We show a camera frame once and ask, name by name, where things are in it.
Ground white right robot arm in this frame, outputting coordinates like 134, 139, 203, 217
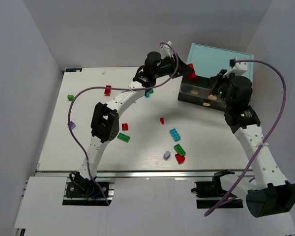
204, 69, 295, 218

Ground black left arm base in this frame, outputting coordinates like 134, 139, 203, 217
62, 172, 114, 207

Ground red rounded lego brick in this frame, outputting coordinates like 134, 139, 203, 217
175, 153, 185, 164

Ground dark corner label sticker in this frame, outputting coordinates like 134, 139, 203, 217
65, 68, 82, 73

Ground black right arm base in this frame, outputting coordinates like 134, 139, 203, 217
191, 170, 235, 209

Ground large red lego brick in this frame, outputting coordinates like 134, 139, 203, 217
104, 85, 112, 96

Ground long cyan lego brick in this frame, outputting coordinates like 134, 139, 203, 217
169, 128, 181, 142

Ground green yellow lego cube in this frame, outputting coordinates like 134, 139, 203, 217
67, 94, 74, 101

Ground lilac lego piece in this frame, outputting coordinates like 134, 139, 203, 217
163, 151, 171, 160

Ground small red square lego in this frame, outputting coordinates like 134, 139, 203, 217
121, 123, 128, 131

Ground green flat lego plate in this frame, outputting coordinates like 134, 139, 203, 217
117, 133, 130, 143

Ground green long lego brick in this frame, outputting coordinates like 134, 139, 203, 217
174, 144, 186, 156

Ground teal drawer organizer box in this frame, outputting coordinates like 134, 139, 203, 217
187, 43, 254, 79

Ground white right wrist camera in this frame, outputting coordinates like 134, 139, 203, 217
223, 58, 248, 78

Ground clear open drawer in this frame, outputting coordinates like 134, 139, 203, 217
177, 76, 225, 111

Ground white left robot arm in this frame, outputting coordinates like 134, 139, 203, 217
78, 52, 194, 180

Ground purple lego piece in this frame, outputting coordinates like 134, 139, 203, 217
68, 121, 76, 129

